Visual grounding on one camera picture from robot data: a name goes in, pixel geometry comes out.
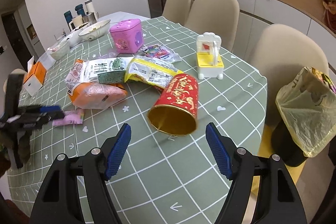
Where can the small white bowl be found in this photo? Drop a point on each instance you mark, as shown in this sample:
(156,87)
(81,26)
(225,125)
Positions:
(73,38)

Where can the pink snack wrapper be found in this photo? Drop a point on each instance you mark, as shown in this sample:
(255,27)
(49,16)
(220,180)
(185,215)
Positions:
(71,117)

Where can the red flower gift bag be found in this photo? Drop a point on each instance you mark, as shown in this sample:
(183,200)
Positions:
(330,14)

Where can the yellow seat cushion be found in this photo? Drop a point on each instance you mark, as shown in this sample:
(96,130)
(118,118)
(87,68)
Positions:
(277,173)

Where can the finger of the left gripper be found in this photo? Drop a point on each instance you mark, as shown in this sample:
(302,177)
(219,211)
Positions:
(45,117)
(48,109)

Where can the yellow white snack bag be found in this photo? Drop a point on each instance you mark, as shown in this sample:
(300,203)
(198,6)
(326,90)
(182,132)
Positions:
(151,71)

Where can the pink toy box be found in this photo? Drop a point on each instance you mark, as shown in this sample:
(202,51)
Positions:
(127,36)

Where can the beige middle dining chair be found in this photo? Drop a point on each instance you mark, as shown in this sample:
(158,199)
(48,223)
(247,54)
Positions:
(218,16)

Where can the red gold paper tube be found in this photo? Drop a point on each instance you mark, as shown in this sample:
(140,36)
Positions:
(176,110)

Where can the large white bowl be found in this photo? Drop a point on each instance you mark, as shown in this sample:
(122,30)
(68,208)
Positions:
(95,31)

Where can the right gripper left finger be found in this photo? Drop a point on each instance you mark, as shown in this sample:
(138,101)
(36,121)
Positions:
(117,147)

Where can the white green snack bag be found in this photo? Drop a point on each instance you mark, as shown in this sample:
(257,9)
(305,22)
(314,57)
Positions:
(105,71)

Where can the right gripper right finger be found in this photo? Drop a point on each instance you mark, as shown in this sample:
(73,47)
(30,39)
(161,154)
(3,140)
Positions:
(222,148)

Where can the beige dining chair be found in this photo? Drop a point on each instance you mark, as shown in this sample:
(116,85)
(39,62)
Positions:
(218,16)
(177,11)
(279,55)

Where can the beige far dining chair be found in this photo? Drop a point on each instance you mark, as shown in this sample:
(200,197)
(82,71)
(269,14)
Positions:
(177,11)

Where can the orange pink plastic bag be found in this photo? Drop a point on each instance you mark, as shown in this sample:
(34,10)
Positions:
(91,95)

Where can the steel mug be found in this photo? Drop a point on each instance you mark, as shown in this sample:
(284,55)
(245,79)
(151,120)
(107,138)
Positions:
(90,17)

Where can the small bowl near tissue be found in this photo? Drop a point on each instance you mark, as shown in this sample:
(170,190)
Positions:
(62,49)

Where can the white yellow toy stand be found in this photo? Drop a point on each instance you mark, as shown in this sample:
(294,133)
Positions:
(209,61)

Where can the green checked tablecloth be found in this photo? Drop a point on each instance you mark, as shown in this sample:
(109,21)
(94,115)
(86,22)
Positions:
(162,178)

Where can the orange white tissue box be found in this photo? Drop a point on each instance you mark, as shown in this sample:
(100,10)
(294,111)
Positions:
(34,79)

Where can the white thermos bottle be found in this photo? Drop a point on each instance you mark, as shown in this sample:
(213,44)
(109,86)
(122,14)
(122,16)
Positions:
(89,6)

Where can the black trash bin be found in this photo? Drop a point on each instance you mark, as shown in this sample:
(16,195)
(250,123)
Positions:
(284,146)

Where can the beige near dining chair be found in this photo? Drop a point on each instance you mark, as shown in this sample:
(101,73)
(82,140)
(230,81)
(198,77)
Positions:
(279,55)

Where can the yellow translucent trash bag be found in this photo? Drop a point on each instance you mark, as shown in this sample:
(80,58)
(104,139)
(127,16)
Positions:
(307,107)

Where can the colourful candy wrapper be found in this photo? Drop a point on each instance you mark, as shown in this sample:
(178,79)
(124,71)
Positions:
(161,52)

